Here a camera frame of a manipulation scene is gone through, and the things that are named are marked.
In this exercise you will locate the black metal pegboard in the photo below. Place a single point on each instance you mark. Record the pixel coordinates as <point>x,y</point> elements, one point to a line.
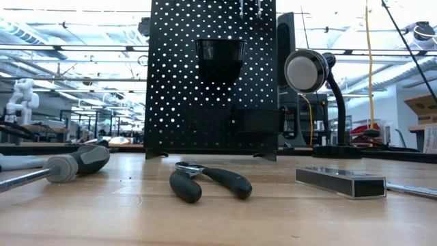
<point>170,102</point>

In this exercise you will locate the small black plastic bin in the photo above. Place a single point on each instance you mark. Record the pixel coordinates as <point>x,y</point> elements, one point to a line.
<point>259,121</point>

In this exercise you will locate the black aluminium table frame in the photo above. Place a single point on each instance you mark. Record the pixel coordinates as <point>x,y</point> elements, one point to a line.
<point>68,149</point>

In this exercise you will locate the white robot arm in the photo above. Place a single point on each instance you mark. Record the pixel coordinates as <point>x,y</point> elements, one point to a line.
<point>22,99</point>

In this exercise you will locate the white paper sheet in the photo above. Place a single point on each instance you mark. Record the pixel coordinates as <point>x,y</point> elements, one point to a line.
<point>431,140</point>

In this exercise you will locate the black rectangular metal block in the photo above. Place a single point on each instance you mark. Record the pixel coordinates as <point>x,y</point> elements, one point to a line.
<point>334,182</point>

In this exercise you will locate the cardboard box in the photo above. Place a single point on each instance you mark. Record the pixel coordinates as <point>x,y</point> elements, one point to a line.
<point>423,107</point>

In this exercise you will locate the large black plastic bin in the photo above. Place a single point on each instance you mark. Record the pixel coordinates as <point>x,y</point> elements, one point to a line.
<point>220,61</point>

